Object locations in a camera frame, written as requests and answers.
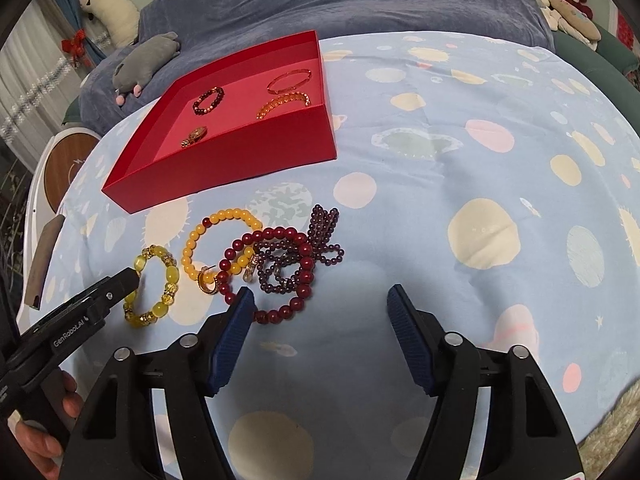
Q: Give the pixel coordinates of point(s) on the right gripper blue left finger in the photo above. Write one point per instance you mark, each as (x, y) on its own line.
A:
(229, 343)

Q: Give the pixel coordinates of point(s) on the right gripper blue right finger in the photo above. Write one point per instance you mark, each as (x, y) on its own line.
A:
(407, 326)

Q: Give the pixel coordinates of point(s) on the purple garnet bead strand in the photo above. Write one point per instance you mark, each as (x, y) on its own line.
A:
(285, 257)

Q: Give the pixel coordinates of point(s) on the red jewelry box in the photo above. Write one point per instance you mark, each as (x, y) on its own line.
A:
(250, 133)

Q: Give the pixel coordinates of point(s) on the person's left hand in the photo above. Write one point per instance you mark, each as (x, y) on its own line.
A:
(42, 449)

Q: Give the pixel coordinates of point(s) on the gold hoop earring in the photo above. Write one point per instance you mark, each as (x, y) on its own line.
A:
(207, 280)

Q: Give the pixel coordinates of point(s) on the brown flat board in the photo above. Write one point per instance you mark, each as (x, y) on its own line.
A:
(40, 263)

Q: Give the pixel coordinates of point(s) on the light blue patterned bedsheet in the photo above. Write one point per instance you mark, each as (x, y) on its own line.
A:
(494, 182)

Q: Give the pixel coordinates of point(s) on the white round wooden-top device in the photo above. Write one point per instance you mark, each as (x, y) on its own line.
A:
(61, 160)

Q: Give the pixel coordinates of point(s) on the thin red gold bangle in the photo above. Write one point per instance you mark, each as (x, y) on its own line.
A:
(289, 81)

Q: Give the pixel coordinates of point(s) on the grey mole plush toy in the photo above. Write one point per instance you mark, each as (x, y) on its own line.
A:
(140, 65)

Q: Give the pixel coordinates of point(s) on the white curtain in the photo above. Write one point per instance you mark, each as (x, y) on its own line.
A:
(38, 81)

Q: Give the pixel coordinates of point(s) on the blue grey blanket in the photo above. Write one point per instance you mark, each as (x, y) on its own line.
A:
(211, 29)

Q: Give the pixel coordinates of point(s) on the red ribbon bow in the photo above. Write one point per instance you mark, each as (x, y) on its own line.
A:
(75, 49)

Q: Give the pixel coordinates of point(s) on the white cow plush toy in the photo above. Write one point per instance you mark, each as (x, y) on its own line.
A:
(119, 17)

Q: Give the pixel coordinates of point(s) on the green sofa cushion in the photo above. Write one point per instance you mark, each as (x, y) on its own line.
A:
(607, 68)

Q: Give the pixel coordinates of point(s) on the beige round plush toy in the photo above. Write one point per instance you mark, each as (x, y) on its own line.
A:
(562, 16)

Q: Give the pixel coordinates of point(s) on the gold ornate ring charm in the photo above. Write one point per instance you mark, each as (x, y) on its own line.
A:
(193, 137)

